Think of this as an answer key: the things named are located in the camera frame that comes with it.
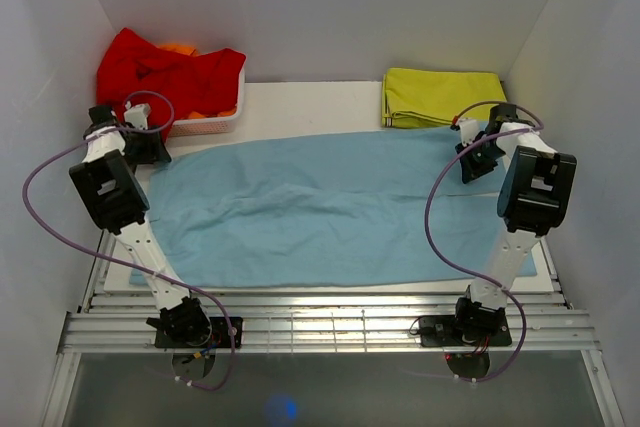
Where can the light blue trousers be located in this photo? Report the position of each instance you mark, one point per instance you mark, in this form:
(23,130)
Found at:
(339,210)

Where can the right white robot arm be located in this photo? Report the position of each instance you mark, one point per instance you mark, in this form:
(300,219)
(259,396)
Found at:
(533,200)

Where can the folded yellow trousers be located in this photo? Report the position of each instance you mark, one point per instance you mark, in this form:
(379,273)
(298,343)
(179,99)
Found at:
(422,99)

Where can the red garment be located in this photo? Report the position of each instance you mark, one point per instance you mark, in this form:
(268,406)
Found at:
(137,71)

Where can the white perforated basket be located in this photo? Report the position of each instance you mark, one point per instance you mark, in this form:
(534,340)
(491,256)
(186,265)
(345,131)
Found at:
(213,125)

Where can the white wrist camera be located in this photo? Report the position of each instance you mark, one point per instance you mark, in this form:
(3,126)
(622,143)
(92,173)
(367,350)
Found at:
(468,128)
(137,115)

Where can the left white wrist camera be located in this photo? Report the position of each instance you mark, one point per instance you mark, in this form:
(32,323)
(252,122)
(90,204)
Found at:
(137,115)

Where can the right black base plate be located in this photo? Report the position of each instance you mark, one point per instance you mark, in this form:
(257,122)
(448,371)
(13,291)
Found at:
(446,331)

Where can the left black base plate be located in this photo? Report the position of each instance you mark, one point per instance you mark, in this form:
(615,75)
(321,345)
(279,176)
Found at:
(219,337)

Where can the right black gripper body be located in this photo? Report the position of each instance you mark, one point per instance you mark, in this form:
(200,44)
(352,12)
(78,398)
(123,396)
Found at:
(483,153)

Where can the aluminium rail frame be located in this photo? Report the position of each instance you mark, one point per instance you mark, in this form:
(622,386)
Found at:
(112,315)

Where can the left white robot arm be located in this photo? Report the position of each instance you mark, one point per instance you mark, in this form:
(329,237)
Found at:
(116,202)

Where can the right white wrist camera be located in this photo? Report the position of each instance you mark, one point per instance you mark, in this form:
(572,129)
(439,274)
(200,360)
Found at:
(468,128)

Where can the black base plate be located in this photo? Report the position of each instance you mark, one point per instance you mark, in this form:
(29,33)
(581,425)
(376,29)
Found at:
(446,331)
(219,337)

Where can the orange garment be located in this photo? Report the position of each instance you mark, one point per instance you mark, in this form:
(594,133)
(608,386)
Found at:
(182,49)

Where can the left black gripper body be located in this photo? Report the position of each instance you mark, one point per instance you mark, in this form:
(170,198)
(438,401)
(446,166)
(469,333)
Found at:
(139,150)

